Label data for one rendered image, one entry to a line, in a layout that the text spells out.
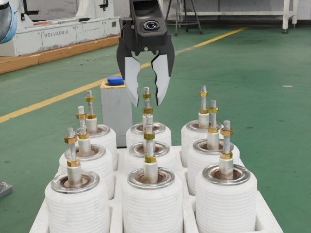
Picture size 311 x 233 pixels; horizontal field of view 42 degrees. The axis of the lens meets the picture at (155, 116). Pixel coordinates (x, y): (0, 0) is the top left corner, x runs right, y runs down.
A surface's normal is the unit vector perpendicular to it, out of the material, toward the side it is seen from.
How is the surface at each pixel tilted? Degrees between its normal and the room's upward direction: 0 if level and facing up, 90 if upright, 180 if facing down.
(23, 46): 90
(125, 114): 90
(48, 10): 90
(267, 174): 0
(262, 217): 0
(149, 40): 118
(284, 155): 0
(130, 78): 90
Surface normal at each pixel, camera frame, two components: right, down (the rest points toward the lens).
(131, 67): 0.15, 0.29
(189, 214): -0.04, -0.95
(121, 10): -0.45, 0.29
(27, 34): 0.89, 0.11
